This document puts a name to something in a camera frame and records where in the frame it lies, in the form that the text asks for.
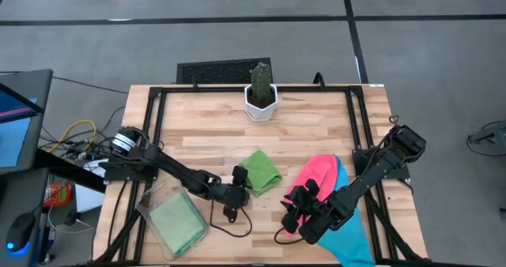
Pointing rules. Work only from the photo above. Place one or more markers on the dark grey desk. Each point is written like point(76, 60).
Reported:
point(20, 196)

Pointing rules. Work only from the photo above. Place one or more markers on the bright green microfiber towel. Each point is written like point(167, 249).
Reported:
point(261, 172)

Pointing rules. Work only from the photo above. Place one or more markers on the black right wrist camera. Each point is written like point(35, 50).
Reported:
point(289, 223)

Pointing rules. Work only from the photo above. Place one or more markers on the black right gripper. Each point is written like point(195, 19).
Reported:
point(322, 219)

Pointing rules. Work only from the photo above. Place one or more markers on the white hexagonal plant pot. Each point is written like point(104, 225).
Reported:
point(257, 115)

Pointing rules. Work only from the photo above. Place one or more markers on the green cactus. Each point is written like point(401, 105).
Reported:
point(261, 81)

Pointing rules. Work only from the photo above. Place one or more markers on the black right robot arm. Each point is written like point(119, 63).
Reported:
point(371, 172)

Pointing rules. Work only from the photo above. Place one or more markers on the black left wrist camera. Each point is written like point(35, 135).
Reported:
point(231, 213)

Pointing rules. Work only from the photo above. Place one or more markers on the pink microfiber towel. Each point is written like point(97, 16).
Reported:
point(316, 172)

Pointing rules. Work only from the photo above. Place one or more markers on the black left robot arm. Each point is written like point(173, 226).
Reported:
point(166, 166)

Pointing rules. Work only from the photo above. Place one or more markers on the black floor stand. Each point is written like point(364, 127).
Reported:
point(490, 138)

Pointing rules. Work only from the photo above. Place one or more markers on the pale green microfiber towel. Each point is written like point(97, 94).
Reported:
point(178, 223)

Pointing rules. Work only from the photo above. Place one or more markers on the black computer mouse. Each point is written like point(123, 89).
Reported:
point(17, 233)

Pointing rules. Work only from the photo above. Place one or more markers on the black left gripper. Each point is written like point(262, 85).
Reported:
point(231, 194)

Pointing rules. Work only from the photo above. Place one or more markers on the white box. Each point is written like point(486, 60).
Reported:
point(89, 196)

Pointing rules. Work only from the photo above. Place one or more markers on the black perforated floor mat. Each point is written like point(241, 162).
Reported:
point(217, 71)

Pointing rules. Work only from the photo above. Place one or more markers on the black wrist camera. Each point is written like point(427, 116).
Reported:
point(289, 223)
point(231, 213)

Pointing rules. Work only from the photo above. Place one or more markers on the clear plastic bin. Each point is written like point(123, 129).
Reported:
point(144, 204)

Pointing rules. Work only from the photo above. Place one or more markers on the blue microfiber towel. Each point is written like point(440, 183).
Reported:
point(352, 243)

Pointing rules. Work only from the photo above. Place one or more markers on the orange snack packet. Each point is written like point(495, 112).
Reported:
point(57, 194)

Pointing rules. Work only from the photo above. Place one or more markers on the black aluminium table frame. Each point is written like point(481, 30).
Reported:
point(221, 89)

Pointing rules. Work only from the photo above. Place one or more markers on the black diagonal beam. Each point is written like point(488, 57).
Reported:
point(67, 168)

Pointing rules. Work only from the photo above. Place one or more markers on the computer monitor with blue screen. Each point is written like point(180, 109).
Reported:
point(20, 121)

